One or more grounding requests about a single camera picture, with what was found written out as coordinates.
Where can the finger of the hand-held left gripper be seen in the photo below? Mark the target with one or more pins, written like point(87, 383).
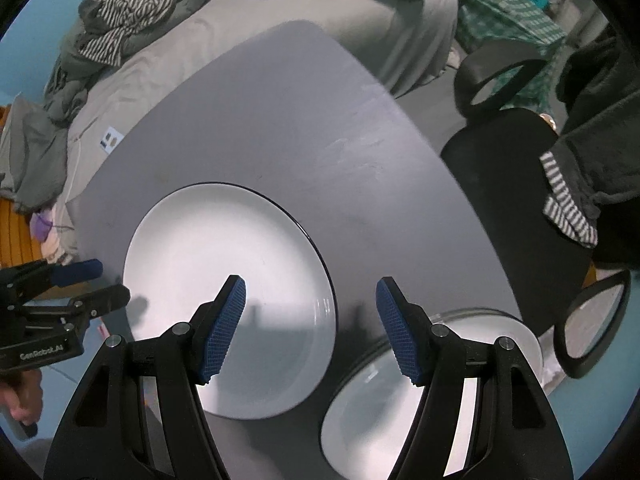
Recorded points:
point(75, 271)
point(100, 300)

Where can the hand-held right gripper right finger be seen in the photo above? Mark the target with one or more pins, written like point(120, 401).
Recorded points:
point(400, 330)

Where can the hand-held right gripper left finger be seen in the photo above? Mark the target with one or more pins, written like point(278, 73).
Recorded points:
point(225, 325)

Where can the white plate black rim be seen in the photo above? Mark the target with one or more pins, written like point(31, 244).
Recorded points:
point(225, 240)

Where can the white bowl black rim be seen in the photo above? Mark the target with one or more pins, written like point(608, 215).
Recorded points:
point(360, 410)

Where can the person's left hand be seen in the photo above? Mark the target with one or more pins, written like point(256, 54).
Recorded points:
point(22, 395)

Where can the purple cloth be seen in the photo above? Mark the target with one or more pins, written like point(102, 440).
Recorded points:
point(42, 225)

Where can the small white blue card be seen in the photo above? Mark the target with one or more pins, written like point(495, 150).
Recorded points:
point(111, 138)

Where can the black office chair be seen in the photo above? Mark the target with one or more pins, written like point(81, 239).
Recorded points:
point(500, 170)

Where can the striped grey white towel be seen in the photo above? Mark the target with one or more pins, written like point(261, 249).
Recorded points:
point(565, 200)

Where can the striped grey white cloth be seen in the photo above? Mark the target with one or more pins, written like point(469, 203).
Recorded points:
point(125, 5)

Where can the dark fleece cloth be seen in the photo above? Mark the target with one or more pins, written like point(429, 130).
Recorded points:
point(600, 110)

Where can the bed with beige sheet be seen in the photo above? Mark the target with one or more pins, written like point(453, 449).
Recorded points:
point(250, 15)

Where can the green checkered cloth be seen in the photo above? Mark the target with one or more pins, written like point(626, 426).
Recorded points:
point(500, 15)

